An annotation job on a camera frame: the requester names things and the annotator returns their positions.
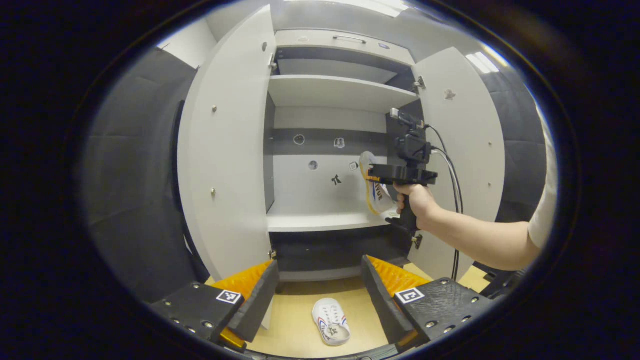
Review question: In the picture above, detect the grey cable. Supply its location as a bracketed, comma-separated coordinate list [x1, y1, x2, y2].
[431, 148, 460, 213]

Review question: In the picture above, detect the black door handle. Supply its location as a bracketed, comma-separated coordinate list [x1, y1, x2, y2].
[171, 100, 187, 211]

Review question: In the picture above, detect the black cable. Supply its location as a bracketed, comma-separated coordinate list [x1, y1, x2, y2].
[426, 125, 465, 282]

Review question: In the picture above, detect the white striped shoe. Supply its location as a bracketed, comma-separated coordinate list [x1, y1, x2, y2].
[312, 298, 352, 347]
[359, 151, 401, 221]

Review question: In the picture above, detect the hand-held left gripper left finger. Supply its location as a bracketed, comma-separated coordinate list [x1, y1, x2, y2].
[150, 260, 281, 351]

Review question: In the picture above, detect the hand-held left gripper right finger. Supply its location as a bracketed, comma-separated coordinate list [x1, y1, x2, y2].
[361, 255, 493, 352]

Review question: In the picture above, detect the black backdrop cloth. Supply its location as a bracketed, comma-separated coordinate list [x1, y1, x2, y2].
[82, 47, 546, 303]

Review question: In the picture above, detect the white shoe cabinet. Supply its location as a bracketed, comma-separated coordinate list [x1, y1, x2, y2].
[177, 5, 506, 331]

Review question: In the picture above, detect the long ceiling light panel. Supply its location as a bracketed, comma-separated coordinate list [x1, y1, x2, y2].
[285, 0, 408, 18]

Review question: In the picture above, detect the white cabinet door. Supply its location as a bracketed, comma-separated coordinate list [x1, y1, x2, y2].
[407, 46, 506, 282]
[177, 5, 277, 331]

